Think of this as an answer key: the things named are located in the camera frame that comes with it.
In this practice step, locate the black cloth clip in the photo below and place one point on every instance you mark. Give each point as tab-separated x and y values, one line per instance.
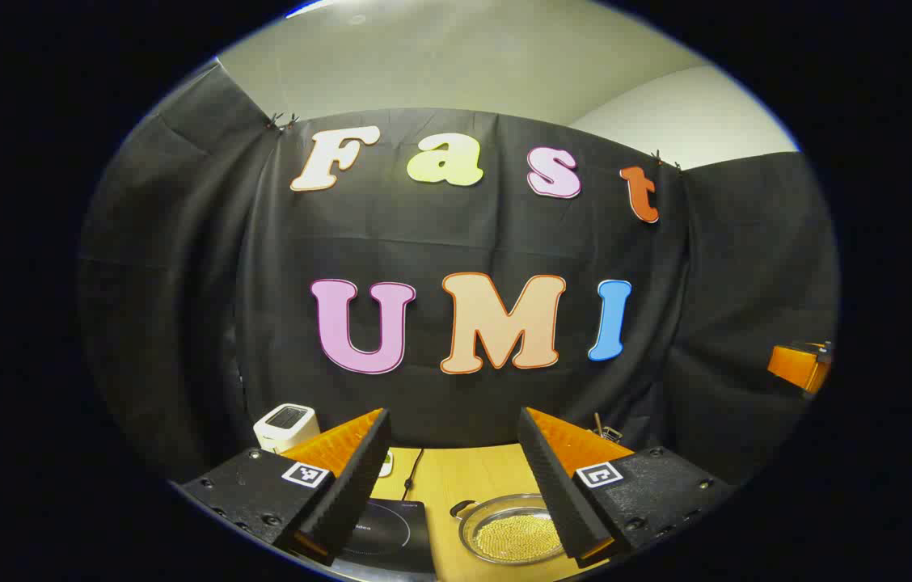
284	121
664	160

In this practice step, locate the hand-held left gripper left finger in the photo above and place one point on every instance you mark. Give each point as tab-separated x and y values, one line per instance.
347	485

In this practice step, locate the pile of yellow soybeans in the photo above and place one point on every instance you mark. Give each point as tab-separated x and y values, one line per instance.
512	537

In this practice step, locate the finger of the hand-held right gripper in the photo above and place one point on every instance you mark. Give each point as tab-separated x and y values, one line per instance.
795	365

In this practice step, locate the black backdrop cloth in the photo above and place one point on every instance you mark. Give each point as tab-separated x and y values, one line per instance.
464	234

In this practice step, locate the black induction cooktop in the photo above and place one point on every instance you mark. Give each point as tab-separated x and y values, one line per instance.
403	533

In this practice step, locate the white compartment tray of beans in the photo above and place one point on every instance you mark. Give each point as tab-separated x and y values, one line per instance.
386	465

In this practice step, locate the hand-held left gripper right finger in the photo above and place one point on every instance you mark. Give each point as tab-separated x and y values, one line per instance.
557	485

